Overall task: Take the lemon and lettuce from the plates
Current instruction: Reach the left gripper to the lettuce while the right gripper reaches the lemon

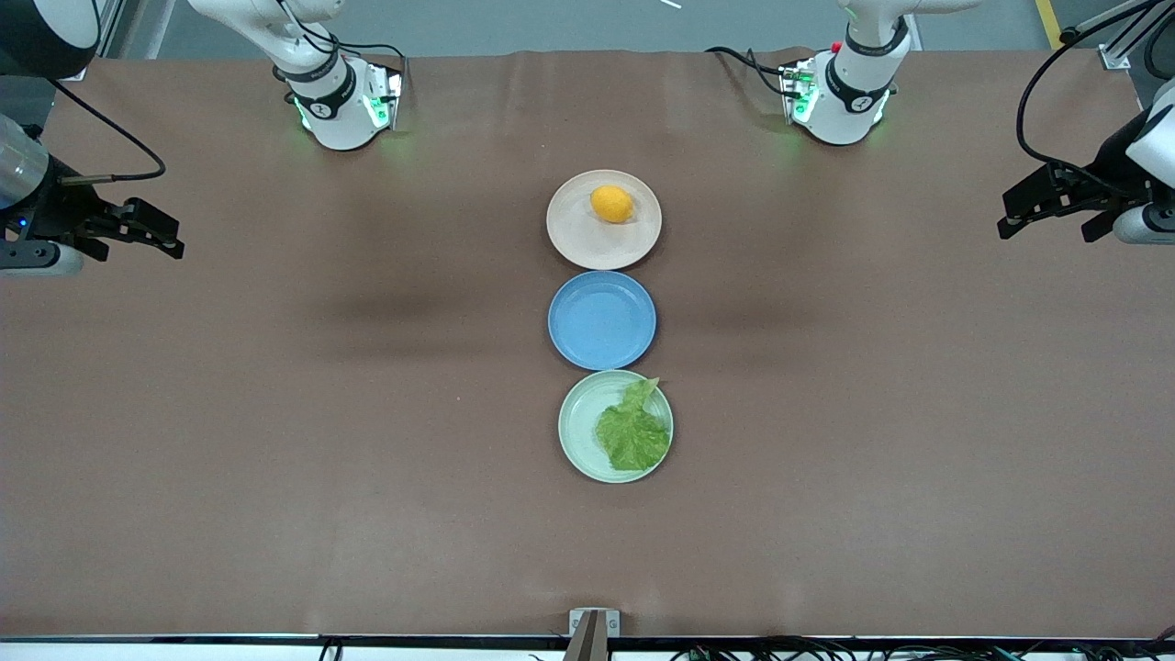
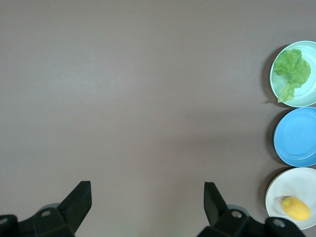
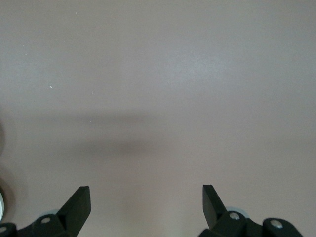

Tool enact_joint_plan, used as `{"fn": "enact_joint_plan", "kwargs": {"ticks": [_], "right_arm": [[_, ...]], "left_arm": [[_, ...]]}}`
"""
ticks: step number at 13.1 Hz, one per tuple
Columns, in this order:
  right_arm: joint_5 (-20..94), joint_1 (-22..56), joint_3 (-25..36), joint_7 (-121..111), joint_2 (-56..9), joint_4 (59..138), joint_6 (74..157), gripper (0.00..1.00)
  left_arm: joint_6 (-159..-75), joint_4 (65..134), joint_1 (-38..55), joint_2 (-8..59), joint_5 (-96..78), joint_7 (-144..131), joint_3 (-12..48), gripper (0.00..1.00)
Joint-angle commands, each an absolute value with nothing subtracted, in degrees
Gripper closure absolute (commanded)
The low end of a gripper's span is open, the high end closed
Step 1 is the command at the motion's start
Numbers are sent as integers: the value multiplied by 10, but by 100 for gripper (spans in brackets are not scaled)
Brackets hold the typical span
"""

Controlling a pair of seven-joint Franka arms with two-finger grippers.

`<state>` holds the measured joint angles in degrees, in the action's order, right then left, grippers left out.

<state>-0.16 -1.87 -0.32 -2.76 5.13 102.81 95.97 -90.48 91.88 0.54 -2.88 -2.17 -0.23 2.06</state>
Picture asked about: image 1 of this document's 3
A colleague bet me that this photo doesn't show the white table edge rail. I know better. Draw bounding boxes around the white table edge rail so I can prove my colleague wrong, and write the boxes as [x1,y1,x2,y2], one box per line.
[0,633,1175,661]

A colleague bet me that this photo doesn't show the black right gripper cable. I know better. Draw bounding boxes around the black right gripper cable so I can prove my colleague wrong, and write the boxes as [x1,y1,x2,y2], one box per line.
[50,78,168,185]

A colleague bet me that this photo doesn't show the yellow lemon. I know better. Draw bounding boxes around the yellow lemon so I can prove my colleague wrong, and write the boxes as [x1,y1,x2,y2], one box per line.
[590,185,635,224]

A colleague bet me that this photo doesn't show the green lettuce leaf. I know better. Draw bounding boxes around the green lettuce leaf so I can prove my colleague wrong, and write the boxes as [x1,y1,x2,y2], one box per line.
[595,376,672,473]

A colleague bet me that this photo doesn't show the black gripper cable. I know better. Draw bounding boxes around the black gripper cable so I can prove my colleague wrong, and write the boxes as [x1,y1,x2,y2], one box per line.
[1014,0,1175,190]
[50,78,168,185]

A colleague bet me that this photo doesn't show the pale green round plate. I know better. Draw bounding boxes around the pale green round plate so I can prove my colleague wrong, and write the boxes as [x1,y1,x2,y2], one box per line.
[558,369,675,484]

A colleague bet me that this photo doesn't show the black arm base cable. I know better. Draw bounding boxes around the black arm base cable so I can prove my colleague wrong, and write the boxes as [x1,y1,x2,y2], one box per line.
[704,45,792,95]
[275,0,407,62]

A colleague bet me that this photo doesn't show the black cable bundle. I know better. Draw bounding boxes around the black cable bundle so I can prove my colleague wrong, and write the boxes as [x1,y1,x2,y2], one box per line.
[668,635,1175,661]

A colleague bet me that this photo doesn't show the aluminium frame profile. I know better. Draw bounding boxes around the aluminium frame profile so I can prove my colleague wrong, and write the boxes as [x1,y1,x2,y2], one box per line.
[1069,0,1175,72]

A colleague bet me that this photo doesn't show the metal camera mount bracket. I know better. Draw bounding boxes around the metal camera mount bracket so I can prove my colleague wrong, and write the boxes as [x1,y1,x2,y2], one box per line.
[562,608,621,661]

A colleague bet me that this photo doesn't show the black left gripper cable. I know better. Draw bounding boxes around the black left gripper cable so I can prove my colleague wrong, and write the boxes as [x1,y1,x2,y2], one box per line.
[1014,0,1175,190]

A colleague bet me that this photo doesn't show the beige round plate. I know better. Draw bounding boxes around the beige round plate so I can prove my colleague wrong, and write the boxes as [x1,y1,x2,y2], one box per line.
[546,169,663,271]

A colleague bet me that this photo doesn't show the black right arm base cable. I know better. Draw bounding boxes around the black right arm base cable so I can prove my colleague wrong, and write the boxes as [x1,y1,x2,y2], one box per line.
[275,0,407,62]

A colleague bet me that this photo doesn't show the blue round plate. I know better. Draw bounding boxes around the blue round plate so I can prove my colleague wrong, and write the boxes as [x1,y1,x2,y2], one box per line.
[547,270,658,372]

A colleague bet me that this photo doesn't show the brown table cover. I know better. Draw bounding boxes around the brown table cover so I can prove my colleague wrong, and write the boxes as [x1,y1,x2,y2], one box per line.
[0,48,1175,640]

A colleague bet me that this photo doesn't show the black left arm base cable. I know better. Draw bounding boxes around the black left arm base cable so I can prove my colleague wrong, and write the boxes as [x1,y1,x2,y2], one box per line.
[704,45,792,95]

